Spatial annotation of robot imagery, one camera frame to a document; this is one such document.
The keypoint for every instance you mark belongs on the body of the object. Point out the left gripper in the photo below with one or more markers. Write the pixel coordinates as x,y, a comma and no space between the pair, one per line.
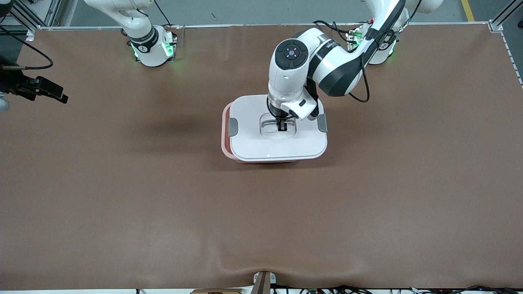
279,118

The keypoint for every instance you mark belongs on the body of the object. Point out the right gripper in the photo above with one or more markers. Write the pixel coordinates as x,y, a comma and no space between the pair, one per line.
11,83

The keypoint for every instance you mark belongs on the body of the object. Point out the white storage box lid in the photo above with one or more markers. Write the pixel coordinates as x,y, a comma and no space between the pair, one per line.
253,143

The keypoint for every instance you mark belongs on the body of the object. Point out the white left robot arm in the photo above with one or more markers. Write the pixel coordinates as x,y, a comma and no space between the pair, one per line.
339,69

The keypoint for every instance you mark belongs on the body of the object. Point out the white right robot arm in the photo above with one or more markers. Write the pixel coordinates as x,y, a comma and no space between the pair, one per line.
151,53

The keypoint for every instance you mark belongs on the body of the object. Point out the storage box base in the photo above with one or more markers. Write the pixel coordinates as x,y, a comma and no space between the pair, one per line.
224,139

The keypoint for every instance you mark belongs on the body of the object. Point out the grey lid latch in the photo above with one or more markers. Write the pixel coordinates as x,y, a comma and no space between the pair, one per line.
233,126
322,123

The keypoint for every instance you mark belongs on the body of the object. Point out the aluminium frame post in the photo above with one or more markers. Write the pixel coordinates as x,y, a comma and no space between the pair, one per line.
24,14
504,16

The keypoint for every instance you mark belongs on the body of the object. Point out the silver table edge rail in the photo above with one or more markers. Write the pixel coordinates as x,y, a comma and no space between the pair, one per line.
245,25

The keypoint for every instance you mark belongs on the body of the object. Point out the metal mount bracket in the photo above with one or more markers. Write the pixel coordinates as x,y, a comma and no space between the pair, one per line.
261,283

